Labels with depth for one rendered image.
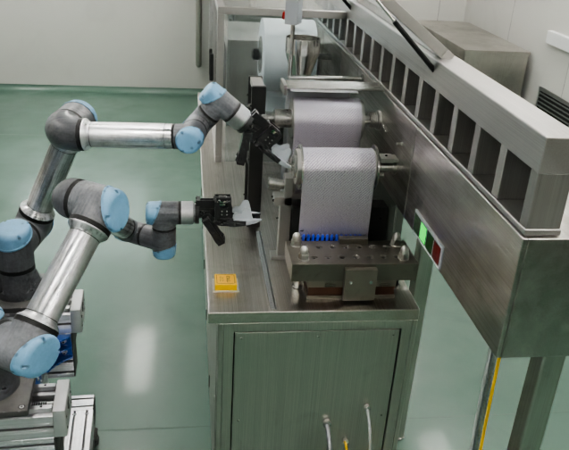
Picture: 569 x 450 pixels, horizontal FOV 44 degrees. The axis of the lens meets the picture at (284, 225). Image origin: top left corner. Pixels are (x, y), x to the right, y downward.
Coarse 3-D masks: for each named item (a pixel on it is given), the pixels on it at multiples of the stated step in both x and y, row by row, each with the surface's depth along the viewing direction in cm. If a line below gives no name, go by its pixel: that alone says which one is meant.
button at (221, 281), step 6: (216, 276) 224; (222, 276) 224; (228, 276) 224; (234, 276) 225; (216, 282) 220; (222, 282) 221; (228, 282) 221; (234, 282) 221; (216, 288) 220; (222, 288) 220; (228, 288) 220; (234, 288) 221
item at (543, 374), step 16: (416, 240) 258; (416, 256) 258; (416, 288) 261; (416, 336) 271; (416, 352) 274; (528, 368) 173; (544, 368) 167; (560, 368) 168; (528, 384) 173; (544, 384) 169; (528, 400) 173; (544, 400) 172; (528, 416) 174; (544, 416) 174; (400, 432) 292; (512, 432) 182; (528, 432) 176; (544, 432) 177; (512, 448) 182; (528, 448) 178
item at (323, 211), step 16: (304, 192) 224; (320, 192) 224; (336, 192) 225; (352, 192) 226; (368, 192) 226; (304, 208) 226; (320, 208) 227; (336, 208) 228; (352, 208) 228; (368, 208) 229; (304, 224) 229; (320, 224) 229; (336, 224) 230; (352, 224) 231; (368, 224) 232
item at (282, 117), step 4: (276, 112) 241; (280, 112) 242; (284, 112) 242; (288, 112) 242; (276, 116) 241; (280, 116) 241; (284, 116) 241; (288, 116) 242; (276, 120) 241; (280, 120) 241; (284, 120) 242; (288, 120) 242; (276, 124) 242; (280, 124) 242; (284, 124) 243; (288, 124) 243
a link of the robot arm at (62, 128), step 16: (64, 112) 206; (48, 128) 205; (64, 128) 201; (80, 128) 201; (96, 128) 202; (112, 128) 202; (128, 128) 201; (144, 128) 201; (160, 128) 201; (176, 128) 201; (192, 128) 200; (64, 144) 203; (80, 144) 202; (96, 144) 203; (112, 144) 203; (128, 144) 202; (144, 144) 202; (160, 144) 202; (176, 144) 199; (192, 144) 199
